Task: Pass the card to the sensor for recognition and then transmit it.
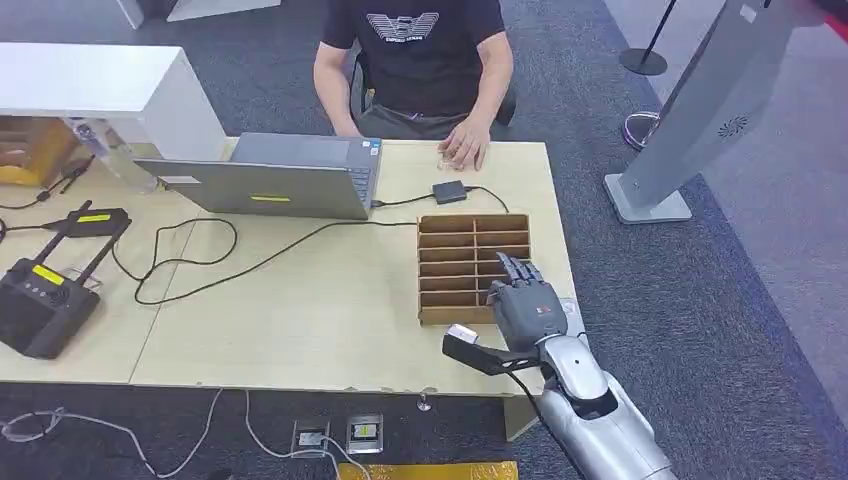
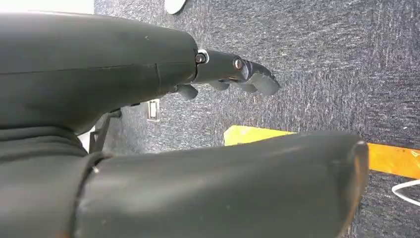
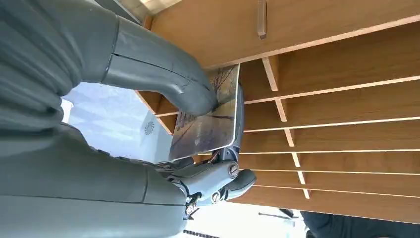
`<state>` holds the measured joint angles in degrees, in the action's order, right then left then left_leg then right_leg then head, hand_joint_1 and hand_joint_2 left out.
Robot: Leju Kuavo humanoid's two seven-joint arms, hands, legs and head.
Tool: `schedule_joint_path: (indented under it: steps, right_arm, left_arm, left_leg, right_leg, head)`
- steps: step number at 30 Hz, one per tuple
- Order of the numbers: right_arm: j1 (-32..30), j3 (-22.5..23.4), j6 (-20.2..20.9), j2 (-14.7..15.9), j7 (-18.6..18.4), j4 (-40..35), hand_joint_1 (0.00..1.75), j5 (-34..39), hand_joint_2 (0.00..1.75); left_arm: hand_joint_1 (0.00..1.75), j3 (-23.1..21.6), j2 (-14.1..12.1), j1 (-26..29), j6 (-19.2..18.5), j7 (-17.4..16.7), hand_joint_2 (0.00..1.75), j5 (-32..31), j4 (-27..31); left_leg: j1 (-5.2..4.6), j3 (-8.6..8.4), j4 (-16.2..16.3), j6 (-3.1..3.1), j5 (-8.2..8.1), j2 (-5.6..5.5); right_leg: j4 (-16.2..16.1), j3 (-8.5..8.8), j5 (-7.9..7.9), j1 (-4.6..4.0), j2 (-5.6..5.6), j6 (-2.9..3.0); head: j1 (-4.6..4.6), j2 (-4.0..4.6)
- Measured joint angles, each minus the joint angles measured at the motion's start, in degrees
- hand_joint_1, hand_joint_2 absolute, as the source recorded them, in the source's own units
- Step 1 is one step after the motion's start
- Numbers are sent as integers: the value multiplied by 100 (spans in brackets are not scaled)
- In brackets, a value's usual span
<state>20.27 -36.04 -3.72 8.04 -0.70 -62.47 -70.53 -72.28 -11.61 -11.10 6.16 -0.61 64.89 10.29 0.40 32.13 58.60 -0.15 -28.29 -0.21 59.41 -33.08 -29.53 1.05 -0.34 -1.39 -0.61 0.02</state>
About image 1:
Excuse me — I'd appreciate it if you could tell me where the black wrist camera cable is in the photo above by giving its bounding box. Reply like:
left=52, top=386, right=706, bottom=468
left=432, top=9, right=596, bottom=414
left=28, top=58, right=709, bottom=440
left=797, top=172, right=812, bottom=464
left=506, top=369, right=588, bottom=480

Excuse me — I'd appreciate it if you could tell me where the long looped black cable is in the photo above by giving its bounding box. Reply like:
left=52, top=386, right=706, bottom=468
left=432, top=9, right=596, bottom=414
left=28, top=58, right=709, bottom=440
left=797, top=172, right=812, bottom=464
left=110, top=217, right=420, bottom=307

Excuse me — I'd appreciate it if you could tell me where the black stanchion post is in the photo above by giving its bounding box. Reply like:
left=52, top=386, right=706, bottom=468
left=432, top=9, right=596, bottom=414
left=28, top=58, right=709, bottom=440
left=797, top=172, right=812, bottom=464
left=619, top=0, right=680, bottom=77

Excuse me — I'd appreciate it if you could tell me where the black adapter mains cable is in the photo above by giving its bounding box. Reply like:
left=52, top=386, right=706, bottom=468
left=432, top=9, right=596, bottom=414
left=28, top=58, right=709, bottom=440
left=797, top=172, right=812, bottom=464
left=465, top=186, right=511, bottom=215

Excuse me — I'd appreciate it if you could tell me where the floor socket with white plug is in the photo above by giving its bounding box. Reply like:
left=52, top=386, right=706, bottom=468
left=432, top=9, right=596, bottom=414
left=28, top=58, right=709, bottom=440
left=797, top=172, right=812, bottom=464
left=291, top=419, right=331, bottom=460

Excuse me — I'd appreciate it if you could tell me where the clear plastic bottle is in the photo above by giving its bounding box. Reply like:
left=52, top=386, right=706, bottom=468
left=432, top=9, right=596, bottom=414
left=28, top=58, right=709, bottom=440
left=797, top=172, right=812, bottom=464
left=72, top=119, right=160, bottom=195

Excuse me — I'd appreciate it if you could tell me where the thin black cable with plug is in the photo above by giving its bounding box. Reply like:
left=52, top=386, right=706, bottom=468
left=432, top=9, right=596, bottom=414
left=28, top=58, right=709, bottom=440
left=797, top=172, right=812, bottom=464
left=0, top=156, right=97, bottom=211

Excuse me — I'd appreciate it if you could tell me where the grey card reader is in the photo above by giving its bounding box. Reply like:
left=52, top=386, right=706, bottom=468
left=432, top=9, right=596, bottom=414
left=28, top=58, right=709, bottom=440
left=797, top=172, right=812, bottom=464
left=559, top=298, right=590, bottom=340

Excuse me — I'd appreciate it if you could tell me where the long white floor cable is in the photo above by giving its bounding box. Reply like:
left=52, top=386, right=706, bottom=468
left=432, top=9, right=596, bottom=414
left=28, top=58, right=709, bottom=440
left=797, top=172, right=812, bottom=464
left=0, top=389, right=225, bottom=480

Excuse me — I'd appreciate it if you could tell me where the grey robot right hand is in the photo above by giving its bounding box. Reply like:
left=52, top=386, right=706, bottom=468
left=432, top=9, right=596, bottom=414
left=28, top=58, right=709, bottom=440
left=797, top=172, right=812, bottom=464
left=486, top=251, right=570, bottom=354

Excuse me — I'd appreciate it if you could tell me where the white furniture panel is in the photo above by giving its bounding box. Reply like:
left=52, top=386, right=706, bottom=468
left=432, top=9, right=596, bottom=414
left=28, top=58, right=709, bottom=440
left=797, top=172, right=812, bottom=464
left=115, top=0, right=283, bottom=30

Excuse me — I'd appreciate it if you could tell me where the black power adapter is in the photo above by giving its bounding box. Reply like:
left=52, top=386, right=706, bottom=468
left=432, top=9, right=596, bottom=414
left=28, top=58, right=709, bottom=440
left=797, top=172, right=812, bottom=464
left=431, top=180, right=469, bottom=205

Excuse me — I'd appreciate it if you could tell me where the white cabinet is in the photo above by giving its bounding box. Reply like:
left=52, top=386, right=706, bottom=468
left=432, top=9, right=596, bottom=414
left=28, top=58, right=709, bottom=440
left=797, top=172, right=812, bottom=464
left=0, top=42, right=229, bottom=162

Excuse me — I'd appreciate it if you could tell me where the black document scanner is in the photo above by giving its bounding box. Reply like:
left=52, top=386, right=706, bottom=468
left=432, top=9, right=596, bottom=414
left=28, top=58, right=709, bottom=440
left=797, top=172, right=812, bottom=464
left=0, top=200, right=132, bottom=361

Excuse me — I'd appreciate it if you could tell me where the grey laptop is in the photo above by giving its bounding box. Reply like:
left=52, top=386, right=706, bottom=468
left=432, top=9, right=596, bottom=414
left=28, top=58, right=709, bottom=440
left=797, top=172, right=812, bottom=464
left=132, top=132, right=384, bottom=221

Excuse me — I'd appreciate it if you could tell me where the white socket cable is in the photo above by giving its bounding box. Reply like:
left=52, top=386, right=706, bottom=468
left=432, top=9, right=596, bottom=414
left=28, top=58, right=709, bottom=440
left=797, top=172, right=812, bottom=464
left=243, top=390, right=372, bottom=480

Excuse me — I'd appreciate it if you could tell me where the person's left hand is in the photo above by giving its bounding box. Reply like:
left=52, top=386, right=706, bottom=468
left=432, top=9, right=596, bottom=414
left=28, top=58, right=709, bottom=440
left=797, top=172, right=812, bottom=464
left=437, top=113, right=492, bottom=173

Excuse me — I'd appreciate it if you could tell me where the wooden card box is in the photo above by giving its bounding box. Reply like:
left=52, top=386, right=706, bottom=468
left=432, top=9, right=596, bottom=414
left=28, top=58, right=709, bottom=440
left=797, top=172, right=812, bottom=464
left=416, top=213, right=533, bottom=327

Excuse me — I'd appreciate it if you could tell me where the chrome stanchion base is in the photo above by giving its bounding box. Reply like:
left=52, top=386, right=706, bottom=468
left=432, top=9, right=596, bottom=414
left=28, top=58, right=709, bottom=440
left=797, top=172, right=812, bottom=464
left=622, top=111, right=662, bottom=152

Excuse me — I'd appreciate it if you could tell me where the person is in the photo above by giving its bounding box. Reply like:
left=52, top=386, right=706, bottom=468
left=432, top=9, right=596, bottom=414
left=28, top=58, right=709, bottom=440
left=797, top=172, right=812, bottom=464
left=312, top=0, right=515, bottom=172

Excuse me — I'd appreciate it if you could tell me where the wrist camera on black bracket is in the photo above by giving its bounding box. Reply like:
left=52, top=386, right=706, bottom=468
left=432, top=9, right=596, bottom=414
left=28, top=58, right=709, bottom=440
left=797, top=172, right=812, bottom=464
left=441, top=323, right=541, bottom=378

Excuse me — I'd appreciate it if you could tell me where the yellow floor mat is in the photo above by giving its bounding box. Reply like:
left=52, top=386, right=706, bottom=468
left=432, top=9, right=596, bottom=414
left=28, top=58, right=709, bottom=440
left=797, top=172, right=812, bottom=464
left=337, top=461, right=520, bottom=480

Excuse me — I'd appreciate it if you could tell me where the floor socket with yellow label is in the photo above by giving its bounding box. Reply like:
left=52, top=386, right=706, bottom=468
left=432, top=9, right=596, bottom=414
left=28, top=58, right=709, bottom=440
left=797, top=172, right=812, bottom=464
left=345, top=414, right=385, bottom=456

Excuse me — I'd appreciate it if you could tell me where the wooden crate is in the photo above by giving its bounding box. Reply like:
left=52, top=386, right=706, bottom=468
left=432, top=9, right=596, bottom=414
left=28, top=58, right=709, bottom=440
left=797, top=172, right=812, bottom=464
left=0, top=116, right=82, bottom=188

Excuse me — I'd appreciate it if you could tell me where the short black adapter cable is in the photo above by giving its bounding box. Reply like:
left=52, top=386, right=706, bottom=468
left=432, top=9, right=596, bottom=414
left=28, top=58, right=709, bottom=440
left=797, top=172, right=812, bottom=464
left=370, top=193, right=435, bottom=209

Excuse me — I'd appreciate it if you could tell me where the black scanner cable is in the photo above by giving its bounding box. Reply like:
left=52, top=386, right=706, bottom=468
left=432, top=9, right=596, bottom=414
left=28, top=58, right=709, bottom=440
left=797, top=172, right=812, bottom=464
left=0, top=215, right=68, bottom=246

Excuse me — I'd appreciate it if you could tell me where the grey kiosk stand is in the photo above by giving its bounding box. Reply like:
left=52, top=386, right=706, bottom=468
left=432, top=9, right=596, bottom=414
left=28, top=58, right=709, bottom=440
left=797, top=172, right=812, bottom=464
left=602, top=0, right=829, bottom=226

